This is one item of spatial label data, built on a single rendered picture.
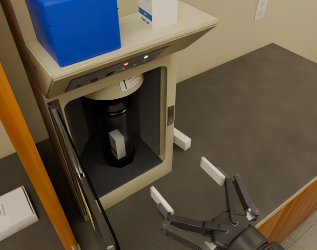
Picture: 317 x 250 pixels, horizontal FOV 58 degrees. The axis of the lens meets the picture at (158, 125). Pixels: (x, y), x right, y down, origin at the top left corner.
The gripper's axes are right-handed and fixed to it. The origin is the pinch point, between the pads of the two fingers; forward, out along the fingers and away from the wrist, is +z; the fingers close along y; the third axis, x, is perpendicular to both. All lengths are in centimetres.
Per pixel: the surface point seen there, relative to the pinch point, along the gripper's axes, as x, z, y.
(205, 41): 14, 63, -66
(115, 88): -11.6, 22.0, 2.2
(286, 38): 33, 63, -136
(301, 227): 123, -7, -100
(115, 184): 20.8, 20.9, 6.8
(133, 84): -10.8, 21.9, -2.5
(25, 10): -33.4, 19.6, 16.6
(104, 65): -26.9, 8.9, 9.8
